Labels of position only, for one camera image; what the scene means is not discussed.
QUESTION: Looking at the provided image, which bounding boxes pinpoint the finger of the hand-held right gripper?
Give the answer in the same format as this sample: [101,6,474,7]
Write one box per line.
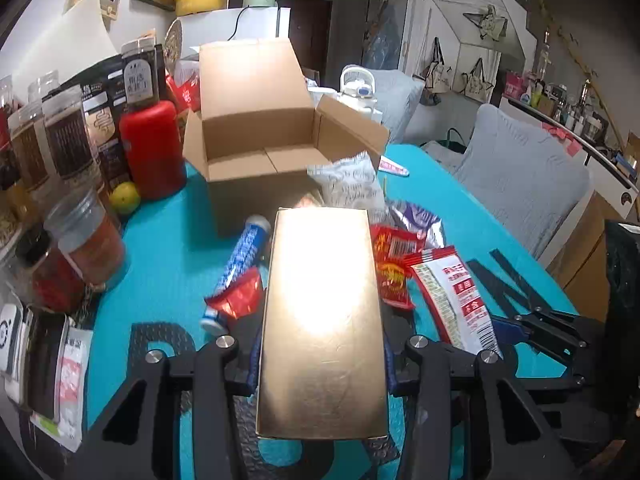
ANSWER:
[492,307,591,343]
[517,326,603,367]

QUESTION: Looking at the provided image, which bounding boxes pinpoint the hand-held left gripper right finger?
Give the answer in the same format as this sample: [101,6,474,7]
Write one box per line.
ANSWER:
[385,334,581,480]

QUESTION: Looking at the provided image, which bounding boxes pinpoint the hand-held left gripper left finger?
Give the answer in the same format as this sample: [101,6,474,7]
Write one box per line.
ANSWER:
[82,335,263,480]

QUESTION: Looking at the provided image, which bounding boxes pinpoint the red and white snack packet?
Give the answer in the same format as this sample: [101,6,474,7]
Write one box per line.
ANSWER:
[404,246,503,356]

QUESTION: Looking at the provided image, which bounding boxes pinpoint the red snack bag yellow print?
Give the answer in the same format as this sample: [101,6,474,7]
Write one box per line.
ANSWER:
[370,224,426,309]

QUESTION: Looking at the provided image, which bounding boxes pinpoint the gold cardboard snack box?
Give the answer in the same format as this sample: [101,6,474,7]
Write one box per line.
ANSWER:
[256,206,391,441]

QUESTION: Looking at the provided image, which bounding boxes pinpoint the white snack packet grey print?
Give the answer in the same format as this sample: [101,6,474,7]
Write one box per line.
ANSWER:
[306,152,388,211]

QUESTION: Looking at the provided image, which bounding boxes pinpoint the brown cardboard box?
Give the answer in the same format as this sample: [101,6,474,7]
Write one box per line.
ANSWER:
[182,37,391,238]

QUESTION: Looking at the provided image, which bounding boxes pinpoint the small red snack packet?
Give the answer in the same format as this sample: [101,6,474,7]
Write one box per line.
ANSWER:
[205,267,265,323]

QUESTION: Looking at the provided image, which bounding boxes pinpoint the blue biscuit roll packet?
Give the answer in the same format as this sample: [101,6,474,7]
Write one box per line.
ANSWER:
[200,215,273,331]

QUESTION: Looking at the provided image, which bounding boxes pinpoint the teal table mat black letters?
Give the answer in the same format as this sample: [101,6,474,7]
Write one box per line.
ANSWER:
[85,142,581,480]

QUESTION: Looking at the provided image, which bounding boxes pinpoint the grey cushioned chair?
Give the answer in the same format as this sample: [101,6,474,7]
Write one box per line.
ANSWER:
[452,104,592,261]

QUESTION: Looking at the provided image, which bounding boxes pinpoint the purple silver snack packet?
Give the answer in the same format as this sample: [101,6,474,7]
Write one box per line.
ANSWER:
[387,199,446,250]

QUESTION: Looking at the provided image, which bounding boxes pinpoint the white red sachet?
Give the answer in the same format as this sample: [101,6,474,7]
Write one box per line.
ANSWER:
[30,327,93,453]

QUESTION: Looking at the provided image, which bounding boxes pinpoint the row of cosmetic bottles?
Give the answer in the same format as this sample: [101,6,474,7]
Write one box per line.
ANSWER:
[505,30,631,151]

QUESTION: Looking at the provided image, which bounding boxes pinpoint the black flat packet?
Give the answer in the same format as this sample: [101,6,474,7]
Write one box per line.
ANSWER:
[25,310,71,421]

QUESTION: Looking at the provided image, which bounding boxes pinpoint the plastic jar red contents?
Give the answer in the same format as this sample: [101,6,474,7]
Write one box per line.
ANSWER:
[44,187,127,291]

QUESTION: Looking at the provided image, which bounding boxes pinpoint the green basket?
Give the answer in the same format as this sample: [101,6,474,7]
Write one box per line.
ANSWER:
[440,127,468,152]

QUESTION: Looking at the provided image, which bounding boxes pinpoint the pink white sachet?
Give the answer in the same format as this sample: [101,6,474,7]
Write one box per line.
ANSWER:
[378,155,411,178]

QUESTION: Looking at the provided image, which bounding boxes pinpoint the green citrus fruit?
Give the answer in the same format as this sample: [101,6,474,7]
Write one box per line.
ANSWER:
[109,181,142,216]

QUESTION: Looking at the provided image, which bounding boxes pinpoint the black lid jar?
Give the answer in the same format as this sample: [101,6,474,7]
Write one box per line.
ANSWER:
[15,230,86,313]

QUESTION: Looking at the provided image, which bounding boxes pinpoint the red bottle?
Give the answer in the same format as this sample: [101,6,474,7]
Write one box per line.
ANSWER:
[119,101,188,200]

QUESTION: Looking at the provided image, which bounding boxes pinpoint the grey quilted cushion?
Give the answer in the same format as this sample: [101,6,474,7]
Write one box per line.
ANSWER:
[360,69,426,143]

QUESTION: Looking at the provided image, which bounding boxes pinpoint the canvas tote bag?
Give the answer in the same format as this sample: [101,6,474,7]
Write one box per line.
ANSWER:
[420,37,448,93]

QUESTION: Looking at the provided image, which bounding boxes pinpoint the black snack bag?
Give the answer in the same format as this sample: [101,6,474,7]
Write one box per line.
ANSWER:
[82,85,132,196]
[102,59,126,106]

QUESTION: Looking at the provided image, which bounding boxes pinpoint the white teapot shaped bottle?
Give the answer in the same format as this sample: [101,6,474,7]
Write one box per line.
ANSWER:
[340,65,379,117]

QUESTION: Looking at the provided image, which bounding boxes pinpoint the red plastic bag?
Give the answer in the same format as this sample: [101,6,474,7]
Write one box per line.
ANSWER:
[165,60,202,112]

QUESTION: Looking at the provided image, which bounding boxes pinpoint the clear jar dark contents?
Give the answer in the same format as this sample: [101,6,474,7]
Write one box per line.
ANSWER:
[42,85,98,181]

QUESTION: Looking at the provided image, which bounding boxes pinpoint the clear jar brown contents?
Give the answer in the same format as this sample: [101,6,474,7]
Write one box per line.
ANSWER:
[7,105,51,191]

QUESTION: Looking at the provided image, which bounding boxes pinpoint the tall labelled jar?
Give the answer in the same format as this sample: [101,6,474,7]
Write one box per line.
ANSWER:
[121,40,161,111]

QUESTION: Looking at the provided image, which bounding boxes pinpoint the blue canvas painting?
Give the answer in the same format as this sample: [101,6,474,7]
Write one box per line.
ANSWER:
[364,12,401,68]

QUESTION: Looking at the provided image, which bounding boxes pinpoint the woven round trivet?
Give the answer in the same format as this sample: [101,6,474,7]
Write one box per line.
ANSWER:
[164,19,184,67]

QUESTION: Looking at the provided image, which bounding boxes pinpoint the dark wooden door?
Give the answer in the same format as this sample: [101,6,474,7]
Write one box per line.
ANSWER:
[287,0,333,86]

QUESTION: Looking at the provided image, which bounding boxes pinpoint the white fridge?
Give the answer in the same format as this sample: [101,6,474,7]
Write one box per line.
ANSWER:
[175,7,292,61]

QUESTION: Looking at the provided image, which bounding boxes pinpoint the clear jar clear lid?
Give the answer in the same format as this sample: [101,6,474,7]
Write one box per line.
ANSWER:
[27,70,61,106]

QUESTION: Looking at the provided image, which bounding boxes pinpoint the white foam board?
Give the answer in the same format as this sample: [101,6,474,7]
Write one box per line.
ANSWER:
[0,0,116,88]

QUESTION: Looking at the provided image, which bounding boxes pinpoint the black power cable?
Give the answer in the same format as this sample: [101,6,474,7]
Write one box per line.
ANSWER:
[227,5,257,41]

